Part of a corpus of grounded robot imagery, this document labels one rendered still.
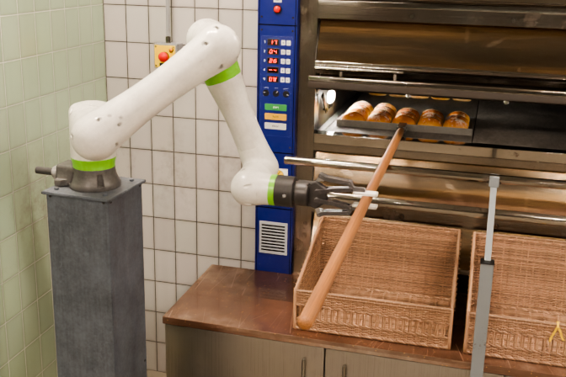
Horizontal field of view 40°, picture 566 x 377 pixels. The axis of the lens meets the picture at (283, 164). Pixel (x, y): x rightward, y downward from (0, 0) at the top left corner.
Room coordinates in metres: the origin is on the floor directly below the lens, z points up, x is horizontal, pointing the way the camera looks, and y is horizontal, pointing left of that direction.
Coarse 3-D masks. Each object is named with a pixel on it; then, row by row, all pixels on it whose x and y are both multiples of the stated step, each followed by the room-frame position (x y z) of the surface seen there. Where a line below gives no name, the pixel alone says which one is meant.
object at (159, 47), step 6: (162, 42) 3.13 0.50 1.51; (174, 42) 3.14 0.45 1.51; (156, 48) 3.10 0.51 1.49; (162, 48) 3.09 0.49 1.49; (168, 48) 3.08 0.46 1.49; (174, 48) 3.08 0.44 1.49; (180, 48) 3.12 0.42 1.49; (156, 54) 3.10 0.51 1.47; (168, 54) 3.08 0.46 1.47; (174, 54) 3.08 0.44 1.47; (156, 60) 3.10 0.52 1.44; (156, 66) 3.10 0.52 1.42
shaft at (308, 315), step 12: (396, 132) 2.91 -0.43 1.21; (396, 144) 2.74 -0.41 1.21; (384, 156) 2.55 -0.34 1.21; (384, 168) 2.41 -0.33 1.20; (372, 180) 2.25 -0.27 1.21; (360, 204) 2.02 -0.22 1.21; (360, 216) 1.94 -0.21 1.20; (348, 228) 1.83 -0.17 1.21; (348, 240) 1.76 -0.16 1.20; (336, 252) 1.67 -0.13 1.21; (336, 264) 1.61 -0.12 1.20; (324, 276) 1.53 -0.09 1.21; (324, 288) 1.48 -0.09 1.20; (312, 300) 1.41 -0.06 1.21; (312, 312) 1.37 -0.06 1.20; (300, 324) 1.34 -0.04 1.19; (312, 324) 1.34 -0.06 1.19
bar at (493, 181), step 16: (288, 160) 2.64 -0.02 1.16; (304, 160) 2.63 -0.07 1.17; (320, 160) 2.62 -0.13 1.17; (336, 160) 2.61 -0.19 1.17; (432, 176) 2.51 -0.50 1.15; (448, 176) 2.50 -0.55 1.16; (464, 176) 2.48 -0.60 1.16; (480, 176) 2.47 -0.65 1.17; (496, 176) 2.46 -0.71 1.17; (512, 176) 2.46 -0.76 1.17; (480, 272) 2.25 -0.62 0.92; (480, 288) 2.25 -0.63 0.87; (480, 304) 2.24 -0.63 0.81; (480, 320) 2.24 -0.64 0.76; (480, 336) 2.24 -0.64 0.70; (480, 352) 2.24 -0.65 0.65; (480, 368) 2.24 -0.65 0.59
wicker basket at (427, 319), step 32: (320, 224) 2.89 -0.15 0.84; (384, 224) 2.89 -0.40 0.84; (320, 256) 2.91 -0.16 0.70; (352, 256) 2.88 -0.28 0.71; (384, 256) 2.86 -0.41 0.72; (448, 256) 2.80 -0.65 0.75; (352, 288) 2.84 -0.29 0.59; (384, 288) 2.82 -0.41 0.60; (416, 288) 2.80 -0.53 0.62; (448, 288) 2.77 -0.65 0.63; (320, 320) 2.48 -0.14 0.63; (352, 320) 2.45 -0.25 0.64; (384, 320) 2.43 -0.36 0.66; (416, 320) 2.40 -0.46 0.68; (448, 320) 2.38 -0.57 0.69
